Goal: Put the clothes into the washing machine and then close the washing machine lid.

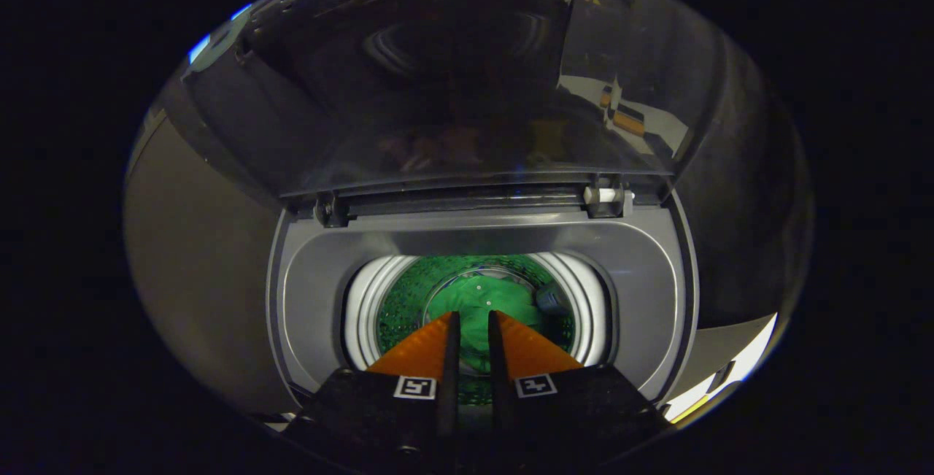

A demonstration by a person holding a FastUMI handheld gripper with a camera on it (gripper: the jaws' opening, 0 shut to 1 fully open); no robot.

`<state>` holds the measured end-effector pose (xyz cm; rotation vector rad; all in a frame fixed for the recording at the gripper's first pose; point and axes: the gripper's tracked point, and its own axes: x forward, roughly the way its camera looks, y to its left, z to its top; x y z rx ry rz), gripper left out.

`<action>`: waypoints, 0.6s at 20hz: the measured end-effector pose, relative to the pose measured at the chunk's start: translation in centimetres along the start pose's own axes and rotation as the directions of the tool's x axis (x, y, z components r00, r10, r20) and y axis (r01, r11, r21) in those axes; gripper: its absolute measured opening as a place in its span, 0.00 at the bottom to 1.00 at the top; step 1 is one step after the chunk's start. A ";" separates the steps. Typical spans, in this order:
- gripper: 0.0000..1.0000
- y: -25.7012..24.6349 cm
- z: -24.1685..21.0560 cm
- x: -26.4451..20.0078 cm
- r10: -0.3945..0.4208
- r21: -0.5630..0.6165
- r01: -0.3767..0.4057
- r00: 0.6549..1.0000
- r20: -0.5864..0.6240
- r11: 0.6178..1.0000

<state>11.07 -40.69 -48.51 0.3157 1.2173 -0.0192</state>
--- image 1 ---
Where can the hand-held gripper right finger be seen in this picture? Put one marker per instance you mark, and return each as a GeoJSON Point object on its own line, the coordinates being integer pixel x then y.
{"type": "Point", "coordinates": [496, 358]}

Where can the dark washing machine lid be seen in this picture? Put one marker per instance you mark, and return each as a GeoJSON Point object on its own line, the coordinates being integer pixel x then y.
{"type": "Point", "coordinates": [438, 95]}

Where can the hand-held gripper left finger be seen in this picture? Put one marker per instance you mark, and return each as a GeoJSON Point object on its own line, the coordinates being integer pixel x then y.
{"type": "Point", "coordinates": [451, 358]}

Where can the yellow tape strip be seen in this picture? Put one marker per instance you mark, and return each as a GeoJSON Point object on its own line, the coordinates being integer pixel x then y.
{"type": "Point", "coordinates": [692, 409]}

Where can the green polo shirt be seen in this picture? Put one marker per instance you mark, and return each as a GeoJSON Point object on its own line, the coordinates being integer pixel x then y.
{"type": "Point", "coordinates": [511, 303]}

